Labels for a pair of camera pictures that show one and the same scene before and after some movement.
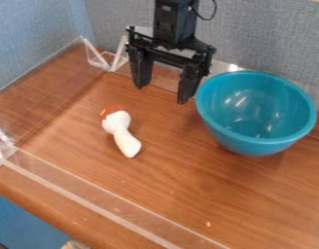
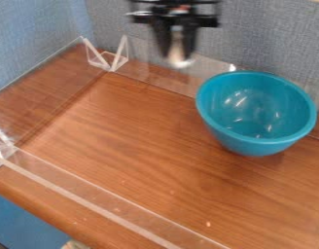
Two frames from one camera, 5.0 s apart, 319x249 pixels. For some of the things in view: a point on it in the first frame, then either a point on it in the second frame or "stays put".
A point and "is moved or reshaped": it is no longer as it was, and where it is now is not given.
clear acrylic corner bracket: x=106 y=59 stays put
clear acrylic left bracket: x=4 y=146 stays put
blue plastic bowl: x=255 y=111 stays put
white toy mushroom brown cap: x=115 y=122 is moved or reshaped
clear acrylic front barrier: x=149 y=224 stays put
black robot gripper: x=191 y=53 -> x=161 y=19
